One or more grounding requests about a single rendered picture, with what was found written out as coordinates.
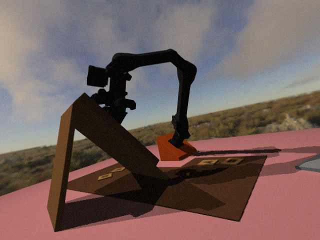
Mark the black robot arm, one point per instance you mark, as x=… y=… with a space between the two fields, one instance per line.
x=122 y=63

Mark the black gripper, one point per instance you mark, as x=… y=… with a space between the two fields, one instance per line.
x=118 y=109

